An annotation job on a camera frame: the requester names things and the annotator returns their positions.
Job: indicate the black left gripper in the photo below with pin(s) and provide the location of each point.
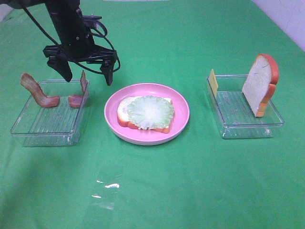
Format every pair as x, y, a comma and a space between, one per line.
77, 44

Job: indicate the toy bacon strip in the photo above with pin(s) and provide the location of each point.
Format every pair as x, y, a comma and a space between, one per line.
28, 82
75, 100

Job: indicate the toy bread slice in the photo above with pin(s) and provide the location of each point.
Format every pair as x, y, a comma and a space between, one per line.
123, 119
260, 84

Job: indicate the toy lettuce leaf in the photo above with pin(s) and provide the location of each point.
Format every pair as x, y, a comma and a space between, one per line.
150, 112

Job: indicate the yellow toy cheese slice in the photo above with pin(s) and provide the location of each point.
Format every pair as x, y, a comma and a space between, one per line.
213, 82

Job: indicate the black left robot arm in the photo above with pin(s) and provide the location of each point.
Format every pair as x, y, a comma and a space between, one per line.
61, 7

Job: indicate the left clear plastic tray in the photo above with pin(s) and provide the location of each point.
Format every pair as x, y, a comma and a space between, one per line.
57, 126

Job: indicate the clear plastic tray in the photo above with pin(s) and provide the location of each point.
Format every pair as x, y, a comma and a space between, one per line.
57, 126
233, 115

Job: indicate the pink round plate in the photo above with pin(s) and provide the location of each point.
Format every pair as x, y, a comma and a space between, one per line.
147, 137

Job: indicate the clear tape patch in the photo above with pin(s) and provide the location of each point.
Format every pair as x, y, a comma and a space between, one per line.
106, 187

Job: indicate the right clear plastic tray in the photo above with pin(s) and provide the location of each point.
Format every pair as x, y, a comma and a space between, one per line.
233, 115

